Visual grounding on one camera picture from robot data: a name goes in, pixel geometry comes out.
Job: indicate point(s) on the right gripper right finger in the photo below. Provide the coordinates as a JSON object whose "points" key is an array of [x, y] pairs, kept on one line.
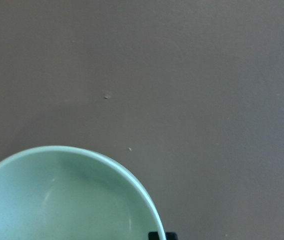
{"points": [[171, 235]]}

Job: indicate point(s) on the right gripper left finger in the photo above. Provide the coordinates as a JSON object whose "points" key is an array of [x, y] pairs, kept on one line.
{"points": [[153, 235]]}

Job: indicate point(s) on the green ceramic bowl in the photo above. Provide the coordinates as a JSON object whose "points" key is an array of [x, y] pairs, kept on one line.
{"points": [[68, 193]]}

